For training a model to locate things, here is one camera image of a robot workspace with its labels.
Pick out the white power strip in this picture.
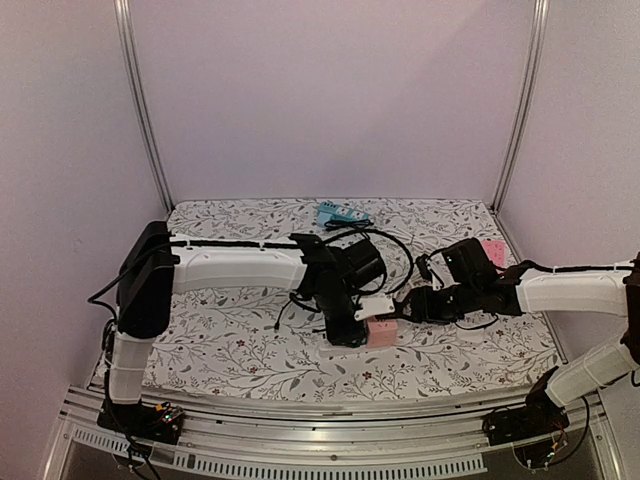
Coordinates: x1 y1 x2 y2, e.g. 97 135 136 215
317 342 392 359

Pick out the pink cube socket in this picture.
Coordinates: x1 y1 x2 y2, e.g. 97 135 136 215
366 319 398 348

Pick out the pink power strip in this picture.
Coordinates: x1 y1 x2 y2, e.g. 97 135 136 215
481 240 506 267

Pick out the teal power strip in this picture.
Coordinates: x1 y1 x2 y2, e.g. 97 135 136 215
316 201 370 228

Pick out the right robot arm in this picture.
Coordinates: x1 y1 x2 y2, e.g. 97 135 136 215
393 238 639 445

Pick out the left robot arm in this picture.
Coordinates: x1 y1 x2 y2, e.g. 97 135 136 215
88 221 397 445

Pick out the floral table mat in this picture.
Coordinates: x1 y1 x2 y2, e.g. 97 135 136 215
144 198 562 403

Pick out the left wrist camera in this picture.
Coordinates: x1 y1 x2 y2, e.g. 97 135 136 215
354 296 395 321

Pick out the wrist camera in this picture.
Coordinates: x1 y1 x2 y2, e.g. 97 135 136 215
354 296 395 321
415 254 444 288

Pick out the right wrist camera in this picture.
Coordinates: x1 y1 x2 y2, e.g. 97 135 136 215
415 254 444 288

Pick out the black thin adapter cable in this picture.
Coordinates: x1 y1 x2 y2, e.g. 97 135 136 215
272 294 326 336

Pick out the aluminium front rail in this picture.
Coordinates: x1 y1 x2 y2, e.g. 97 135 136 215
39 386 629 479

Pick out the right aluminium frame post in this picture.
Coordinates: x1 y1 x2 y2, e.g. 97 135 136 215
490 0 550 216

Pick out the aluminium frame post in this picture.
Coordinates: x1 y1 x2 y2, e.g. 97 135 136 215
114 0 175 214
490 0 550 216

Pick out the left aluminium frame post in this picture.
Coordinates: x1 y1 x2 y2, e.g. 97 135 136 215
114 0 175 214

